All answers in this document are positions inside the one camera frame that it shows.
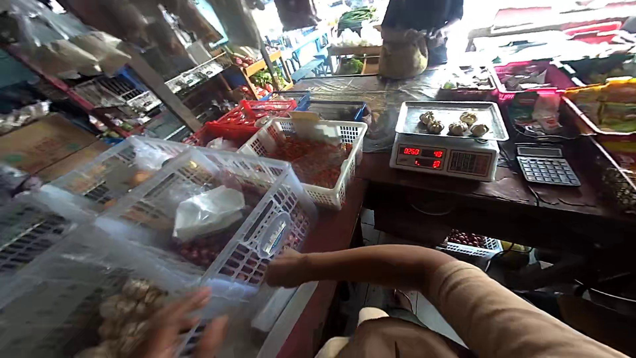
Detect person's right hand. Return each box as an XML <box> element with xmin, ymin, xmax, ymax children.
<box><xmin>265</xmin><ymin>249</ymin><xmax>310</xmax><ymax>289</ymax></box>

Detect person's left hand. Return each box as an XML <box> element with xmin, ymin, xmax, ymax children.
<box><xmin>134</xmin><ymin>286</ymin><xmax>229</xmax><ymax>358</ymax></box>

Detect person's right forearm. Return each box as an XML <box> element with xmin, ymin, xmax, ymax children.
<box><xmin>303</xmin><ymin>244</ymin><xmax>636</xmax><ymax>358</ymax></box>

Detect clear basket with oval label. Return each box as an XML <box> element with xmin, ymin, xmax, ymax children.
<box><xmin>95</xmin><ymin>146</ymin><xmax>317</xmax><ymax>301</ymax></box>

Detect heap of whitish garlic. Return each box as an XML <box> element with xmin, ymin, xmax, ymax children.
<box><xmin>75</xmin><ymin>278</ymin><xmax>169</xmax><ymax>358</ymax></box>

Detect pile of shallots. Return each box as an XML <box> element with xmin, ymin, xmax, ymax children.
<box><xmin>176</xmin><ymin>234</ymin><xmax>227</xmax><ymax>269</ymax></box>

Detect red brown wooden table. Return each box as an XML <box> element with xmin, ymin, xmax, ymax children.
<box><xmin>258</xmin><ymin>179</ymin><xmax>368</xmax><ymax>358</ymax></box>

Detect crumpled white plastic bag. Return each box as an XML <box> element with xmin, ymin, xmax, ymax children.
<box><xmin>173</xmin><ymin>186</ymin><xmax>246</xmax><ymax>243</ymax></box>

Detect white plastic basket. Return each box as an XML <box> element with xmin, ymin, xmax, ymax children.
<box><xmin>238</xmin><ymin>117</ymin><xmax>368</xmax><ymax>210</ymax></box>

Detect pile of red chillies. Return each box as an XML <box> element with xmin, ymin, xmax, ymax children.
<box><xmin>256</xmin><ymin>132</ymin><xmax>353</xmax><ymax>189</ymax></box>

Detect clear plastic basket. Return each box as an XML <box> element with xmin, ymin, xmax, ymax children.
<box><xmin>42</xmin><ymin>136</ymin><xmax>189</xmax><ymax>223</ymax></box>
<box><xmin>0</xmin><ymin>219</ymin><xmax>259</xmax><ymax>358</ymax></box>

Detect person's body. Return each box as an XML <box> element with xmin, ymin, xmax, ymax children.
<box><xmin>315</xmin><ymin>307</ymin><xmax>468</xmax><ymax>358</ymax></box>

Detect red plastic crate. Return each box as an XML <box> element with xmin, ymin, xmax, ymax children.
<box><xmin>191</xmin><ymin>99</ymin><xmax>298</xmax><ymax>146</ymax></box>

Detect blue plastic crate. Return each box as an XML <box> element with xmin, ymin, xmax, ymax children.
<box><xmin>271</xmin><ymin>90</ymin><xmax>372</xmax><ymax>123</ymax></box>

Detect pile of small red onions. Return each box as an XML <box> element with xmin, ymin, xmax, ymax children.
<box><xmin>447</xmin><ymin>229</ymin><xmax>487</xmax><ymax>248</ymax></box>

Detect wooden vegetable stand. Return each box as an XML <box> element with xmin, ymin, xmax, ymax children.
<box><xmin>222</xmin><ymin>47</ymin><xmax>294</xmax><ymax>101</ymax></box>

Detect white digital scale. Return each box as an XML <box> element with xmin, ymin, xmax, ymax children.
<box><xmin>390</xmin><ymin>101</ymin><xmax>509</xmax><ymax>182</ymax></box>

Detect brown cardboard box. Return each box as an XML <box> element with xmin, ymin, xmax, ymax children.
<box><xmin>0</xmin><ymin>113</ymin><xmax>108</xmax><ymax>183</ymax></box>

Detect white basket of onions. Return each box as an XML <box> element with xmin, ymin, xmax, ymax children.
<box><xmin>437</xmin><ymin>231</ymin><xmax>504</xmax><ymax>258</ymax></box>

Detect blue wooden bench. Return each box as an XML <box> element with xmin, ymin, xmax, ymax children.
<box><xmin>281</xmin><ymin>29</ymin><xmax>330</xmax><ymax>83</ymax></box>

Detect silver metal weighing tray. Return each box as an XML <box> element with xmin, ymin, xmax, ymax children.
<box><xmin>395</xmin><ymin>101</ymin><xmax>510</xmax><ymax>142</ymax></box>

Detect dark wooden table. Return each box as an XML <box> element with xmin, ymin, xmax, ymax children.
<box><xmin>293</xmin><ymin>67</ymin><xmax>636</xmax><ymax>227</ymax></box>

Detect beige cloth sack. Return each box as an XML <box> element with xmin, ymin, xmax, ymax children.
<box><xmin>379</xmin><ymin>28</ymin><xmax>429</xmax><ymax>80</ymax></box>

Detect hanging clear plastic bags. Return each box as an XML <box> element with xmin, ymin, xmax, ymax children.
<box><xmin>5</xmin><ymin>0</ymin><xmax>132</xmax><ymax>80</ymax></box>

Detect grey calculator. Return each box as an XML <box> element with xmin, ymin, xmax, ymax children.
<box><xmin>516</xmin><ymin>144</ymin><xmax>581</xmax><ymax>187</ymax></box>

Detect clear bag with red print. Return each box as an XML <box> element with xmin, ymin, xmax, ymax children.
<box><xmin>532</xmin><ymin>89</ymin><xmax>563</xmax><ymax>134</ymax></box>

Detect pink plastic basket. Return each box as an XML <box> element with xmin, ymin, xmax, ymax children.
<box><xmin>489</xmin><ymin>61</ymin><xmax>584</xmax><ymax>102</ymax></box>

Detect basket with yellow packets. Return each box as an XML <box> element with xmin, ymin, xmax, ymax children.
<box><xmin>561</xmin><ymin>79</ymin><xmax>636</xmax><ymax>136</ymax></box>

